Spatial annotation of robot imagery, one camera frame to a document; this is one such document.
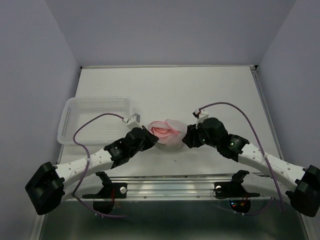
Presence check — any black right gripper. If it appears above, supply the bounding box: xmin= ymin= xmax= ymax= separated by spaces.
xmin=180 ymin=119 xmax=219 ymax=149

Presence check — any pink bra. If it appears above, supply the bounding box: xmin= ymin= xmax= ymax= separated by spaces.
xmin=148 ymin=121 xmax=176 ymax=139

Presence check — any white mesh laundry bag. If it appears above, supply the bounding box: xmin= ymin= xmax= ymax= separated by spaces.
xmin=155 ymin=119 xmax=187 ymax=152

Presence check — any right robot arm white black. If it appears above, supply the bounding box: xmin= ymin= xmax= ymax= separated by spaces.
xmin=182 ymin=117 xmax=320 ymax=217

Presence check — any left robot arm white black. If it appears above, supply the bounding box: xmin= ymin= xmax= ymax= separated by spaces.
xmin=25 ymin=126 xmax=159 ymax=216

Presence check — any white perforated plastic basket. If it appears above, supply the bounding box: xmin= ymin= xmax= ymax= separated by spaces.
xmin=57 ymin=95 xmax=134 ymax=146

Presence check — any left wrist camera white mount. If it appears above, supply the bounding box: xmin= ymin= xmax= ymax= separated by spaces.
xmin=122 ymin=113 xmax=142 ymax=131

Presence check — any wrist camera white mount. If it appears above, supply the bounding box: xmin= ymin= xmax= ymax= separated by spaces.
xmin=192 ymin=108 xmax=209 ymax=129
xmin=122 ymin=113 xmax=142 ymax=131

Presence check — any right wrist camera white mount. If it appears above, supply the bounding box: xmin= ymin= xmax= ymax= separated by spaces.
xmin=192 ymin=108 xmax=209 ymax=129

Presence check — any aluminium front rail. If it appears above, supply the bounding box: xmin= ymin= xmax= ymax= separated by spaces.
xmin=74 ymin=172 xmax=276 ymax=201

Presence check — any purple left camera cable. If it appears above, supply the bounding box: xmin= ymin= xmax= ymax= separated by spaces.
xmin=72 ymin=113 xmax=129 ymax=219

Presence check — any purple camera cable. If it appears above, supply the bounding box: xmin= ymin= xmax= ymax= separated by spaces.
xmin=198 ymin=101 xmax=285 ymax=217
xmin=72 ymin=113 xmax=129 ymax=219

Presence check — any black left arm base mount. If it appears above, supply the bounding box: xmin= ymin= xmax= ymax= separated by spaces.
xmin=82 ymin=171 xmax=128 ymax=218

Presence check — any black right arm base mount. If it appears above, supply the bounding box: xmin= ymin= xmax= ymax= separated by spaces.
xmin=212 ymin=170 xmax=260 ymax=215

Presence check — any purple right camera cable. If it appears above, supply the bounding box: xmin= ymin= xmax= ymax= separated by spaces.
xmin=198 ymin=101 xmax=285 ymax=217

